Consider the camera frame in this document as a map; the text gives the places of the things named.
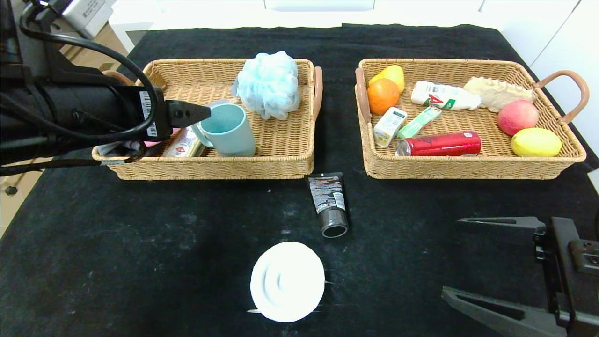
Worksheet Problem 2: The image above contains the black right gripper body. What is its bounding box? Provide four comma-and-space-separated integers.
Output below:
542, 216, 599, 337

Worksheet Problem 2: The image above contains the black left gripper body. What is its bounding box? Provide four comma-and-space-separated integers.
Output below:
107, 85, 173, 140

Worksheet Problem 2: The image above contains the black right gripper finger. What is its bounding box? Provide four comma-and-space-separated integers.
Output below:
440, 286, 570, 337
456, 216, 547, 260

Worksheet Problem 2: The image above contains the pink saucepan with handle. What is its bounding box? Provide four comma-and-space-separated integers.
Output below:
142, 127, 181, 147

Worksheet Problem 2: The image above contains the red soda can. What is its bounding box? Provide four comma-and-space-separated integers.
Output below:
395, 131, 482, 157

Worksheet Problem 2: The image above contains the red Hi-Chew candy pack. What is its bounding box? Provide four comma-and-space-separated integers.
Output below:
397, 106, 442, 139

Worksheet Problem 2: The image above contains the small white juice carton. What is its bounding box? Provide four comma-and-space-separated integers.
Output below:
373, 107, 408, 148

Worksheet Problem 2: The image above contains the black cosmetic tube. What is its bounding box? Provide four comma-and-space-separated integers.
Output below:
308, 172, 350, 239

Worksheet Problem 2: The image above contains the white round plate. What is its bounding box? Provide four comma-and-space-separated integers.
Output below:
249, 242, 325, 323

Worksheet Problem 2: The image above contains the wicker basket holding food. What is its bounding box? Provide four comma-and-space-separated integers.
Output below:
355, 58, 589, 180

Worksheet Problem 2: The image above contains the wicker basket holding household items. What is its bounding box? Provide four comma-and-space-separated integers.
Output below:
91, 58, 323, 181

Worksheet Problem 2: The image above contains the yellowish printed soap box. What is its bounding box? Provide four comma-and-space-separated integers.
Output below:
161, 126, 207, 158

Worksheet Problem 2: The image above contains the grey crumpled cloth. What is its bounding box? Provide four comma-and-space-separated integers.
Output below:
96, 140, 155, 158

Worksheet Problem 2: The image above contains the teal ceramic mug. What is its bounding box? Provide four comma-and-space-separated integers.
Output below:
192, 101, 256, 158

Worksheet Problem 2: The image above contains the yellow lemon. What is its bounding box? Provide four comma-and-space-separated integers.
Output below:
511, 127, 562, 158

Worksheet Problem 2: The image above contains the light blue bath loofah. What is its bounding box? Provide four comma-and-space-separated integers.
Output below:
232, 51, 302, 120

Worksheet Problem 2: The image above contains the red apple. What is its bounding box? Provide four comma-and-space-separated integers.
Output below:
497, 99, 540, 136

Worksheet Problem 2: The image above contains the white bench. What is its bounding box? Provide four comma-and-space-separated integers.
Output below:
109, 0, 501, 53

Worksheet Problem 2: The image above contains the white yogurt drink bottle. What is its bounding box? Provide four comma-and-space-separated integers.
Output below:
410, 81, 482, 111

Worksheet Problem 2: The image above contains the black tablecloth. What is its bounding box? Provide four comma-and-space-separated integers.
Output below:
0, 24, 599, 337

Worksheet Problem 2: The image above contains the wooden rack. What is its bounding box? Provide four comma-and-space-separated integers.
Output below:
0, 159, 43, 196

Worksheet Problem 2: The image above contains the orange fruit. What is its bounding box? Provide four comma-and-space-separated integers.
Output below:
367, 77, 400, 115

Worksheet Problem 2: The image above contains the yellow mango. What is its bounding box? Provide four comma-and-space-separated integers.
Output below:
369, 65, 405, 94

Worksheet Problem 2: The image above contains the black left camera cable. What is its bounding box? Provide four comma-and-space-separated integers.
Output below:
18, 0, 161, 141

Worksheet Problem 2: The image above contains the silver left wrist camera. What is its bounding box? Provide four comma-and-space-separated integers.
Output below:
62, 0, 117, 39

